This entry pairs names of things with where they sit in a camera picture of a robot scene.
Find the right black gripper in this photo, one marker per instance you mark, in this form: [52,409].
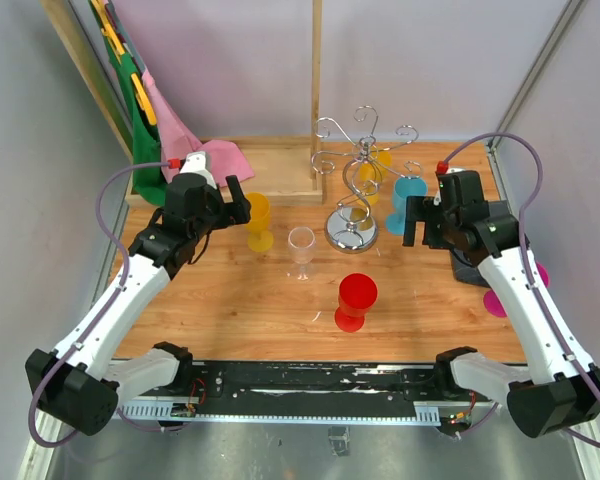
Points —
[419,209]

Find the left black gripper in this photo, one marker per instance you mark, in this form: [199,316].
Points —
[231,213]

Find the blue plastic wine glass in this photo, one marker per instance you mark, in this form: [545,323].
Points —
[404,188]

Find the yellow wine glass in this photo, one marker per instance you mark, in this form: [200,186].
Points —
[260,238]
[368,179]

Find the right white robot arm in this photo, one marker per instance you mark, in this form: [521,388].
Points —
[560,386]

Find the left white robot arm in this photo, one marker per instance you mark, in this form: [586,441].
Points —
[76,382]

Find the chrome wine glass rack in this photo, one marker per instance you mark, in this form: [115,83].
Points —
[351,228]

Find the clear wine glass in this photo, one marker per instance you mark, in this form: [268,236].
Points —
[301,243]

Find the red plastic wine glass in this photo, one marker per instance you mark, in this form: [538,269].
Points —
[357,294]

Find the magenta plastic wine glass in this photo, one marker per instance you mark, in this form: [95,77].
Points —
[492,303]

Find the grey folded cloth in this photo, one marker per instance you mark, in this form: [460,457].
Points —
[463,271]

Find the pink garment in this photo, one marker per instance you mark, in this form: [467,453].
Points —
[177,141]

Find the green garment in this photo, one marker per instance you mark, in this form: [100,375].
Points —
[148,183]

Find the yellow clothes hanger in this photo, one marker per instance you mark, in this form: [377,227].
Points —
[115,39]

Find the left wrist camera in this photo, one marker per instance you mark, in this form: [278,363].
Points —
[199,163]

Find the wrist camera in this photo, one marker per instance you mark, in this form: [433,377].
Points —
[444,168]
[199,163]

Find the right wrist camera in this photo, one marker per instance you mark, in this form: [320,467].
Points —
[444,168]

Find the wooden clothes rack frame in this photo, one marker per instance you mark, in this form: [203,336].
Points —
[282,164]

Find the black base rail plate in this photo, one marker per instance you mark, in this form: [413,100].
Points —
[306,393]

